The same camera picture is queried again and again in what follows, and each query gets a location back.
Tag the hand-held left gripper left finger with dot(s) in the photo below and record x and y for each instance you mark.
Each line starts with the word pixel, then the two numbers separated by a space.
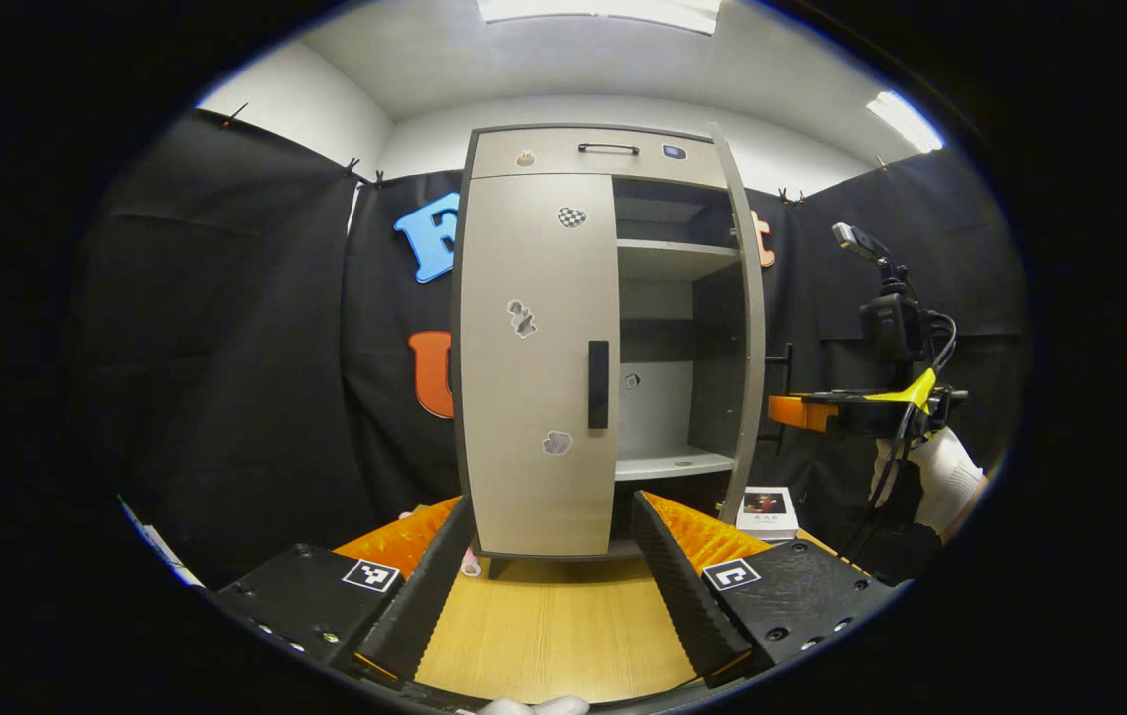
pixel 429 596

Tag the black backdrop cloth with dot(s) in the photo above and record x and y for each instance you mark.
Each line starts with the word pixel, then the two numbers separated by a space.
pixel 225 348

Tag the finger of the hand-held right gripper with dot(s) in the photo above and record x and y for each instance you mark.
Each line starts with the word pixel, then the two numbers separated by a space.
pixel 796 411

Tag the grey cabinet drawer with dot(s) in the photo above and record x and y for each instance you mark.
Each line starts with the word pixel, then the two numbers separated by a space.
pixel 543 157

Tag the narrow ceiling light panel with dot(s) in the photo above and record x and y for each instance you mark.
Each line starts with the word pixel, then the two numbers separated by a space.
pixel 906 121

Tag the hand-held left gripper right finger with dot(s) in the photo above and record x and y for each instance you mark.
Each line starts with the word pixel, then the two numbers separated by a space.
pixel 682 596

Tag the small white book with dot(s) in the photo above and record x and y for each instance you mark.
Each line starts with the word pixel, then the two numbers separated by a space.
pixel 768 516

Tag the wide ceiling light panel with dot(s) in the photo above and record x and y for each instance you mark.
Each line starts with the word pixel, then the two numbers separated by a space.
pixel 603 10

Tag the grey cabinet shelf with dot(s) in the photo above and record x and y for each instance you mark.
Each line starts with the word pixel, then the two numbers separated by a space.
pixel 667 464
pixel 672 258

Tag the grey double-door shoe cabinet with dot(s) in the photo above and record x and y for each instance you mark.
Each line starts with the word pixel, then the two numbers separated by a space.
pixel 712 377

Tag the grey cabinet door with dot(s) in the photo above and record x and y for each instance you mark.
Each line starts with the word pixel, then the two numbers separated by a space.
pixel 523 477
pixel 750 328

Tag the pink and green plush toy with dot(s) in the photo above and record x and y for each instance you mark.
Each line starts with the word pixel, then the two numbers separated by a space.
pixel 471 566

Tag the white flat panel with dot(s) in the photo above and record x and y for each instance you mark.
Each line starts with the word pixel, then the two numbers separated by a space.
pixel 161 546

